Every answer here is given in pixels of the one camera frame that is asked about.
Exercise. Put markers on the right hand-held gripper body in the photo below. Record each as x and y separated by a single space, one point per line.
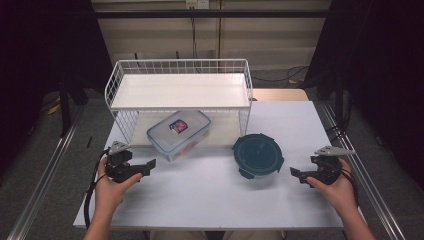
328 170

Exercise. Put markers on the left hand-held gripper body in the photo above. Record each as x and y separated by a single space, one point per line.
119 166

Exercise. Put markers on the clear rectangular food container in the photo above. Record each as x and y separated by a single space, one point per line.
166 140

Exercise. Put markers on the round container teal lid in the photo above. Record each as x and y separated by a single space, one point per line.
258 155

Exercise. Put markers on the person's right hand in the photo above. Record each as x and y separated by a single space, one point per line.
341 195

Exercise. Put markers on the person's left hand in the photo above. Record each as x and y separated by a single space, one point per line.
108 193

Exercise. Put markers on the black metal stand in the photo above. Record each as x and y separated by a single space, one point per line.
65 110

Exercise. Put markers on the light wooden table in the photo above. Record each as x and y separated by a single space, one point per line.
280 95

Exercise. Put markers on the black curtain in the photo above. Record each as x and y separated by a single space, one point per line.
383 66
40 60

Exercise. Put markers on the aluminium floor rail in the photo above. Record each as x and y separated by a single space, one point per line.
46 170
363 166

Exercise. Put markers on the black horizontal frame bar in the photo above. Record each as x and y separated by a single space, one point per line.
206 13

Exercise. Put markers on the white wall socket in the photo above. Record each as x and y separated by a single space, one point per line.
197 3

